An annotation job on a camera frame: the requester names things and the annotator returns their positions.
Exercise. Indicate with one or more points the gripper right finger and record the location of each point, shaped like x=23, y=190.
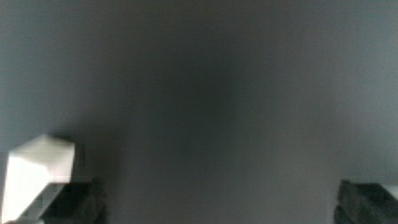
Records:
x=366, y=203

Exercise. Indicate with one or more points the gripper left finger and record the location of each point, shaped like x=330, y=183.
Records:
x=78, y=205

